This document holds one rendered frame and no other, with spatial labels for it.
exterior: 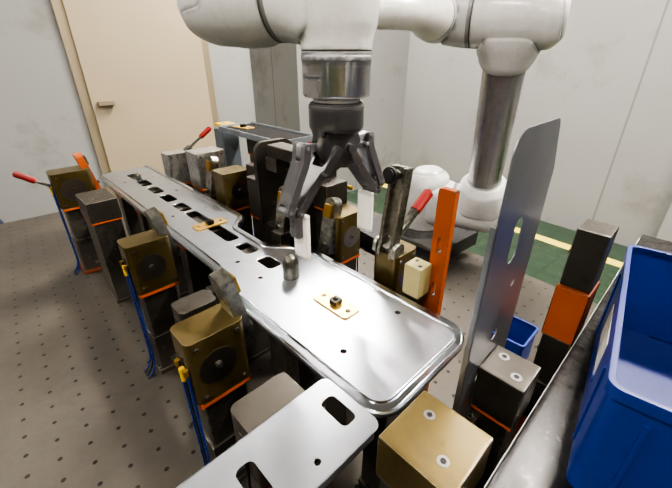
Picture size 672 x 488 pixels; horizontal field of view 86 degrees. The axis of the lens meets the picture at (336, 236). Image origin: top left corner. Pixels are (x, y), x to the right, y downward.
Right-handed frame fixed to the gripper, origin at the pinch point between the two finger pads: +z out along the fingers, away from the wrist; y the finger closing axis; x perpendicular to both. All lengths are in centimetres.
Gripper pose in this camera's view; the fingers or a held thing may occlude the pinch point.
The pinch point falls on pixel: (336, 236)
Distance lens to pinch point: 57.4
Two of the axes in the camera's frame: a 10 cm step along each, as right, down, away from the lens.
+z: 0.0, 9.0, 4.4
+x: 7.0, 3.2, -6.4
